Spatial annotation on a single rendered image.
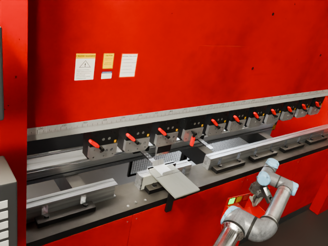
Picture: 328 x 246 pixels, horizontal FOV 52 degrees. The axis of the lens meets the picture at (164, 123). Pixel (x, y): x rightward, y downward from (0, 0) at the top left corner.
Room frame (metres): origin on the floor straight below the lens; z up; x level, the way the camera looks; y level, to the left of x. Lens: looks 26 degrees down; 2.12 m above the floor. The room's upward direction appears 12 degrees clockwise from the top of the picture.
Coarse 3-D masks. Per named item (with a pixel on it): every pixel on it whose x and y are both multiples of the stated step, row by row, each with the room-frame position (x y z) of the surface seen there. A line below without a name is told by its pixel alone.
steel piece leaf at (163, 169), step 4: (160, 164) 1.73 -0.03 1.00; (164, 164) 1.74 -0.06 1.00; (156, 168) 1.68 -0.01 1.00; (160, 168) 1.69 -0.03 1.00; (164, 168) 1.70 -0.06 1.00; (168, 168) 1.71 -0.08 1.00; (160, 172) 1.65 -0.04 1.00; (164, 172) 1.63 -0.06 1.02; (168, 172) 1.65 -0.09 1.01; (172, 172) 1.67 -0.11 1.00
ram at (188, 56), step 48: (48, 0) 1.21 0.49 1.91; (96, 0) 1.34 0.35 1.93; (144, 0) 1.48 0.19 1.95; (192, 0) 1.65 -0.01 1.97; (240, 0) 1.87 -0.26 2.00; (288, 0) 2.14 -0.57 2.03; (48, 48) 1.22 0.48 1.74; (96, 48) 1.35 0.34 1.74; (144, 48) 1.51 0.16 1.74; (192, 48) 1.70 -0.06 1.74; (240, 48) 1.94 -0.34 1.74; (288, 48) 2.26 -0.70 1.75; (48, 96) 1.22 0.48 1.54; (96, 96) 1.36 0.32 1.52; (144, 96) 1.54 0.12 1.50; (192, 96) 1.75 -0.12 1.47; (240, 96) 2.03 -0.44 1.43
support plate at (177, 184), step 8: (176, 168) 1.73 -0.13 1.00; (160, 176) 1.61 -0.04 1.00; (168, 176) 1.63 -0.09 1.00; (176, 176) 1.64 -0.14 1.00; (184, 176) 1.66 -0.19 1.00; (168, 184) 1.55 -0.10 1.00; (176, 184) 1.56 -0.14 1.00; (184, 184) 1.58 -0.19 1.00; (192, 184) 1.60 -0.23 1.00; (176, 192) 1.49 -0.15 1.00; (184, 192) 1.51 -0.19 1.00; (192, 192) 1.53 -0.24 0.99
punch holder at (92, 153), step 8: (112, 128) 1.43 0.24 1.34; (88, 136) 1.38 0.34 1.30; (96, 136) 1.38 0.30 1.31; (104, 136) 1.41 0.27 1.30; (112, 136) 1.43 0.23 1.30; (88, 144) 1.37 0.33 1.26; (104, 144) 1.41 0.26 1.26; (112, 144) 1.44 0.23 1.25; (88, 152) 1.36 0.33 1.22; (96, 152) 1.38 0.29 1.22; (104, 152) 1.41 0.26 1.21; (112, 152) 1.44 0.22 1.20
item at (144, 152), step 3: (147, 147) 1.88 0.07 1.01; (144, 150) 1.85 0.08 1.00; (147, 150) 1.88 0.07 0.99; (135, 153) 1.82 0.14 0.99; (144, 153) 1.82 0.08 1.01; (147, 153) 1.82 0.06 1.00; (144, 156) 1.79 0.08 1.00; (147, 156) 1.79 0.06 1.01; (150, 156) 1.80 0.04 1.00; (147, 159) 1.77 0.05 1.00; (150, 159) 1.76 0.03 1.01; (153, 159) 1.77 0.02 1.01; (150, 162) 1.74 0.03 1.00
